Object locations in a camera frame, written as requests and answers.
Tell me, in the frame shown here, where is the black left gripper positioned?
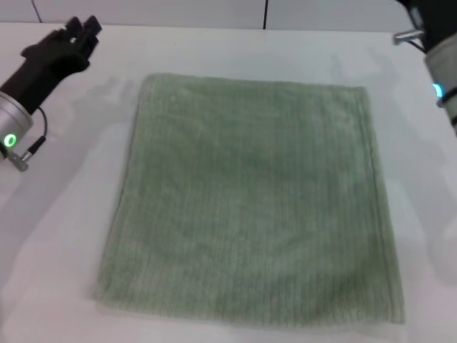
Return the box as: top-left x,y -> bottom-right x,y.
0,15 -> 104,116

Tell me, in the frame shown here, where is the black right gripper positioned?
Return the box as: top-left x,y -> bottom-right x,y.
398,0 -> 457,54

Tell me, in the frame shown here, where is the green ribbed terry towel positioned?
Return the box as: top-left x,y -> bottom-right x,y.
91,73 -> 406,325

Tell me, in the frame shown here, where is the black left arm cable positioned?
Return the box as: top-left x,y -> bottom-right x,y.
9,106 -> 49,173

